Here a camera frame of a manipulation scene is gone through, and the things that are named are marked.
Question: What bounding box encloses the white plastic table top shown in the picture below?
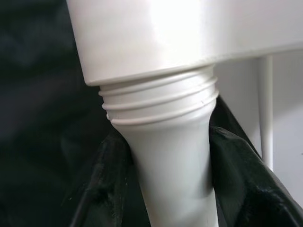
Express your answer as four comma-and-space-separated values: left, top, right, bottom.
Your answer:
66, 0, 303, 87

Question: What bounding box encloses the white plastic table leg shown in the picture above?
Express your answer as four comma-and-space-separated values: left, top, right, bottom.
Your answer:
258, 56, 275, 171
98, 66, 220, 227

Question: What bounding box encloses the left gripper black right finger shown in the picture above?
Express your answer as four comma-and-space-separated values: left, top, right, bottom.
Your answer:
208, 126, 303, 227

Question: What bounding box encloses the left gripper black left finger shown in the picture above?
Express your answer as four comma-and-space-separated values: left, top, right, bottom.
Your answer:
68, 134, 152, 227

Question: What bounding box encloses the black table cloth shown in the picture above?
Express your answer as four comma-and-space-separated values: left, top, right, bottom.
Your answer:
0, 0, 262, 227

